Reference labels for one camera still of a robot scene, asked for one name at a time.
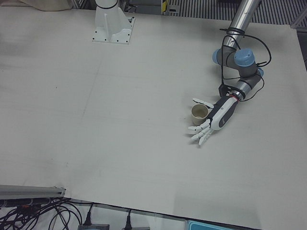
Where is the white grey robot hand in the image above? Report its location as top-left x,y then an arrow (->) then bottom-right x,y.
188,95 -> 239,146

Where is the beige paper cup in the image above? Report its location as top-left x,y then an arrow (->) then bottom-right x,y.
191,104 -> 209,126

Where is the grey ribbed metal panel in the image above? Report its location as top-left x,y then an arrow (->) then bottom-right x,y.
129,0 -> 307,26

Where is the light blue teach pendant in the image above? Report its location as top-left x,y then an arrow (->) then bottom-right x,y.
186,220 -> 242,230

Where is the grey aluminium corner profile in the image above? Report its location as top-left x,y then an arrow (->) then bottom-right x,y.
289,6 -> 307,31

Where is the white cylindrical robot column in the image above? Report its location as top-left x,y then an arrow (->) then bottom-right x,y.
95,0 -> 119,10

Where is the beige fabric bag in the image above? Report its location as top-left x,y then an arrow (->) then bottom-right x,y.
18,0 -> 74,12

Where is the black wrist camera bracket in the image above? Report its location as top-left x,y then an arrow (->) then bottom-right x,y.
218,83 -> 235,98

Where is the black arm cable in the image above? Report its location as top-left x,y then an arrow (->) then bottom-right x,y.
219,27 -> 272,103

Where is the white metal mounting pedestal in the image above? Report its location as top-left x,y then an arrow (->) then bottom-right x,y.
92,6 -> 136,46

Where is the black power box cable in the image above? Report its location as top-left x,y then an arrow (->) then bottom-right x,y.
83,203 -> 95,225
124,209 -> 133,228

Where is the aluminium extrusion rail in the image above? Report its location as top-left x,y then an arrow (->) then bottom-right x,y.
0,184 -> 67,199

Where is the black cable sleeve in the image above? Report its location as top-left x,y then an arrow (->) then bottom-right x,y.
0,197 -> 51,207

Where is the black cable tangle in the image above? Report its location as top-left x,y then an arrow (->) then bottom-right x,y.
0,197 -> 83,230

